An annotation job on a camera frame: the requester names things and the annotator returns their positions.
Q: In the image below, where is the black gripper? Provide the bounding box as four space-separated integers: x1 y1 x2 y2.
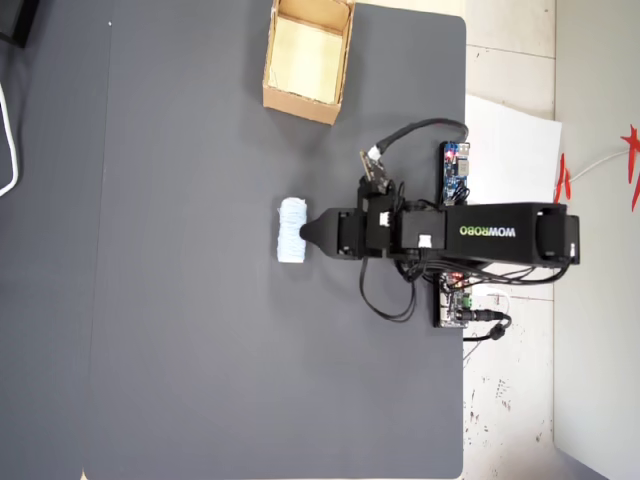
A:
298 177 401 262

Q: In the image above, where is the white yarn-wrapped block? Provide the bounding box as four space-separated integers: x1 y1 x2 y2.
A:
276 197 309 265

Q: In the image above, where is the open cardboard box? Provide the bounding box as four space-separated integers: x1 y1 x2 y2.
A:
262 0 357 126

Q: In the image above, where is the dark grey mat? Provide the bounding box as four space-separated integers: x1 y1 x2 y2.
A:
81 0 468 480
0 0 114 480

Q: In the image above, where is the motor controller board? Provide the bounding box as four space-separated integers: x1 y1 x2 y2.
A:
432 272 476 329

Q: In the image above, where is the blue circuit board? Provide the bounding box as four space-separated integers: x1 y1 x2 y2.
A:
439 141 472 207

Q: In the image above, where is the white paper sheet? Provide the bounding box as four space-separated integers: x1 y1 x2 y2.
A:
465 93 564 217

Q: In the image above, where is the red tape mark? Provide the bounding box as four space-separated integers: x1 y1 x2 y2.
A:
553 152 575 204
619 124 640 212

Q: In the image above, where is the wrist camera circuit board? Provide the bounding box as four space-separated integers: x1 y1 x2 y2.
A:
358 148 392 195

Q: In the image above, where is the thin black looped cable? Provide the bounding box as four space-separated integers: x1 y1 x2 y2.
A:
359 257 419 322

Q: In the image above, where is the thick black camera cable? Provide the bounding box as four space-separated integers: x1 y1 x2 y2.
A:
367 118 471 161

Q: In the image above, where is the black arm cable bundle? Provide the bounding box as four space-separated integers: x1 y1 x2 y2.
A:
399 257 572 287

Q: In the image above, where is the black power plug cable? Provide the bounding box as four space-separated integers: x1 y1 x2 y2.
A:
462 308 514 344

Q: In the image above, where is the thin white floor cable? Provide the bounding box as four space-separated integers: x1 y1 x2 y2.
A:
568 149 627 185

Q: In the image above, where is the thick white cable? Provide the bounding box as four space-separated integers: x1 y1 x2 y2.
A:
0 79 22 197

